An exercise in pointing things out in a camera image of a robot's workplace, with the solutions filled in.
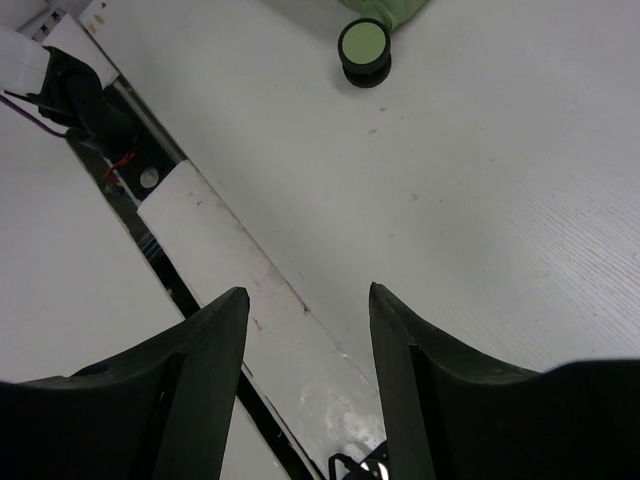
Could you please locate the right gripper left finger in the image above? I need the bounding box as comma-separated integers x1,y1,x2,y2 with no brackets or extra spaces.
1,287,250,479

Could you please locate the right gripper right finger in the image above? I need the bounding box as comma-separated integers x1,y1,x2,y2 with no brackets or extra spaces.
369,284,639,479

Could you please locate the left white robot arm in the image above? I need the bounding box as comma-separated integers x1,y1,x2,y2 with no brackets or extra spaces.
1,27,138,161

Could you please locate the green suitcase blue lining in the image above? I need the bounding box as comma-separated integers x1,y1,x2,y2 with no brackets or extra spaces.
337,0,428,89

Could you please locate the black metal base rail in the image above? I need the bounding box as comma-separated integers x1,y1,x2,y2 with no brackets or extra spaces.
67,77,325,479

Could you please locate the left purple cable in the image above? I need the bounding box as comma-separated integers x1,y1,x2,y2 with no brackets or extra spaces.
0,89,68,137

